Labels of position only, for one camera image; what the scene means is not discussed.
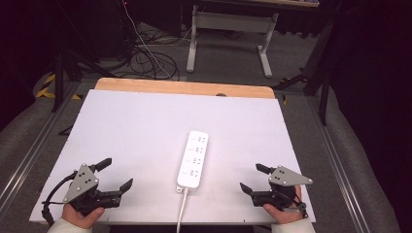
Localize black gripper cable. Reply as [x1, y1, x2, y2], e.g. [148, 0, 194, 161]
[285, 193, 309, 218]
[41, 171, 79, 226]

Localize white metal table frame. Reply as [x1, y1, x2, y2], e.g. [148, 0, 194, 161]
[186, 0, 321, 79]

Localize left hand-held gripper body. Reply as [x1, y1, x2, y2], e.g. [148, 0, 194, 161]
[62, 163, 124, 217]

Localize white board sheet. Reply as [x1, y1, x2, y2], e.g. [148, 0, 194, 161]
[28, 89, 317, 226]

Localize black metal stand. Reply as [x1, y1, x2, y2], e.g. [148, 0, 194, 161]
[51, 48, 115, 114]
[271, 18, 335, 126]

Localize yellow black floor tape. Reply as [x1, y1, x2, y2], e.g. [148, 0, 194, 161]
[35, 73, 84, 101]

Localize white power strip cable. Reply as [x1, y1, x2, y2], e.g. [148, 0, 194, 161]
[175, 188, 189, 233]

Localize person's right hand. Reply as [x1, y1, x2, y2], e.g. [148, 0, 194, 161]
[262, 185, 304, 225]

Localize white power strip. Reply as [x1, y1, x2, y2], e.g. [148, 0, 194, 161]
[176, 130, 210, 194]

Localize black floor cables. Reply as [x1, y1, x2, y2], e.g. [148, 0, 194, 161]
[120, 45, 181, 82]

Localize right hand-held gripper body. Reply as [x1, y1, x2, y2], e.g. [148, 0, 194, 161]
[251, 165, 314, 213]

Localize aluminium rail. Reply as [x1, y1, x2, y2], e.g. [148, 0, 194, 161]
[0, 81, 82, 208]
[305, 96, 367, 233]

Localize person's left hand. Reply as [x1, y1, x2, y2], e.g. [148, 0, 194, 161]
[61, 203, 106, 230]

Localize thin white floor cable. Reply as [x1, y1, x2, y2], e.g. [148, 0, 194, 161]
[121, 0, 192, 79]

